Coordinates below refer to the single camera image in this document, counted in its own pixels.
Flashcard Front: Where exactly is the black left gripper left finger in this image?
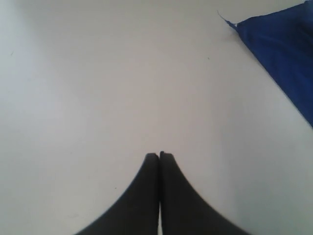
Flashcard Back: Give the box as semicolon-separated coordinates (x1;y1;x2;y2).
78;153;159;235

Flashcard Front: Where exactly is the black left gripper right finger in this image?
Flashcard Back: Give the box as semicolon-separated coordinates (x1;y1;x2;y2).
159;152;247;235

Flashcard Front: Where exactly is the blue towel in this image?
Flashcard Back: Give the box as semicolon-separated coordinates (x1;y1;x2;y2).
226;0;313;125

